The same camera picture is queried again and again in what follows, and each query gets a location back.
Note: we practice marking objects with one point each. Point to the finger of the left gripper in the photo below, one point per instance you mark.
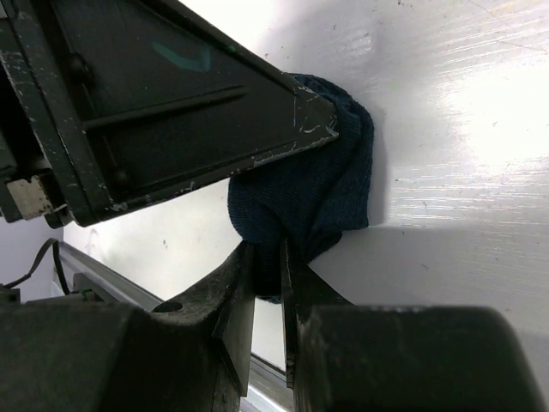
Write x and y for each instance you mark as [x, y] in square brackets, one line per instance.
[146, 101]

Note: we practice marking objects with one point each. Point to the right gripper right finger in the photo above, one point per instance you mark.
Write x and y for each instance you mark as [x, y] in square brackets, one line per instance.
[344, 357]

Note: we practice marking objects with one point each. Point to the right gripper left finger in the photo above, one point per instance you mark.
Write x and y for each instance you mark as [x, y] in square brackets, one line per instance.
[190, 353]

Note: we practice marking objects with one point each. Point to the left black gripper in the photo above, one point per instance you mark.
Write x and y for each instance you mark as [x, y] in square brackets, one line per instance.
[29, 188]

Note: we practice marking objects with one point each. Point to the dark navy sock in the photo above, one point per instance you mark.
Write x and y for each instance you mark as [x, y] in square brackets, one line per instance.
[310, 198]

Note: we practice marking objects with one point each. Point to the aluminium table frame rail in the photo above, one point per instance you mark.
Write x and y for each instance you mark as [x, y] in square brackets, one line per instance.
[267, 390]

